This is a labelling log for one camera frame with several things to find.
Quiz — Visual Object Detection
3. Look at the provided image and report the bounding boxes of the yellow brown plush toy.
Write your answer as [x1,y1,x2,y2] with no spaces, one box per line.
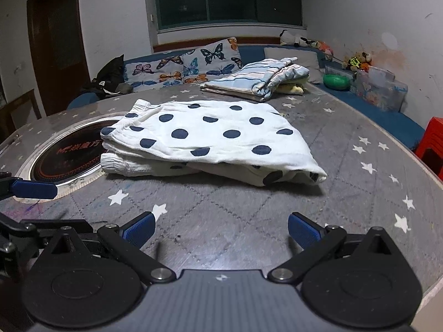
[342,52,372,72]

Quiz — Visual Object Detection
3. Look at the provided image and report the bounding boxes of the butterfly pattern pillow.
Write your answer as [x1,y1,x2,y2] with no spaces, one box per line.
[123,37,243,92]

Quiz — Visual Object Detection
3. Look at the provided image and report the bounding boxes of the grey star pattern tablecloth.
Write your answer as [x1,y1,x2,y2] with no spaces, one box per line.
[1,85,442,289]

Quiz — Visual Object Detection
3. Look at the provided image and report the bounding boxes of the grey cushion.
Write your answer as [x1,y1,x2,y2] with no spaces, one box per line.
[263,46,326,85]

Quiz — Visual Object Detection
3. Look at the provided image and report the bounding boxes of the black bag on sofa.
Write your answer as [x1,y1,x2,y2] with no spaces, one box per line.
[81,55,134,100]

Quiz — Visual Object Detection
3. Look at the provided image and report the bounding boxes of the green round container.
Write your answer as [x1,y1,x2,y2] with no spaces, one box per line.
[323,74,351,91]

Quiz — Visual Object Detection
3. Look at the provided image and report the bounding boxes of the red plastic stool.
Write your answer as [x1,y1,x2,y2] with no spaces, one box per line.
[415,117,443,179]

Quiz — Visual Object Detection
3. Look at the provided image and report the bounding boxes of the plush toys on sofa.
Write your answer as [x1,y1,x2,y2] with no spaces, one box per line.
[279,29,334,61]

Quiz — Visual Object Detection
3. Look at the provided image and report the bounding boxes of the white navy polka dot garment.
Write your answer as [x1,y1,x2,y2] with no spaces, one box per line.
[101,99,327,187]

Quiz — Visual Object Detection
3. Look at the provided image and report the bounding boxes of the dark wooden door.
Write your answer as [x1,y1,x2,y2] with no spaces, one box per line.
[26,0,90,115]

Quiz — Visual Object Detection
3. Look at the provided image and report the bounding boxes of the clear plastic storage bag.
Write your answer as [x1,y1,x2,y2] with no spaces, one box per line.
[354,67,408,112]

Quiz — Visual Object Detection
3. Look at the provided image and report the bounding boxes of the striped blue folded cloth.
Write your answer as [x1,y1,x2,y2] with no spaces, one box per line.
[200,57,309,102]

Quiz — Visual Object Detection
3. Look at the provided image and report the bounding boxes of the round induction cooktop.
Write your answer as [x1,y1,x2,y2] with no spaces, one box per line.
[16,112,123,199]

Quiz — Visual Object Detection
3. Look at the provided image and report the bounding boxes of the blue sofa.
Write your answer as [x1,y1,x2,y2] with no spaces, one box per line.
[67,44,425,152]

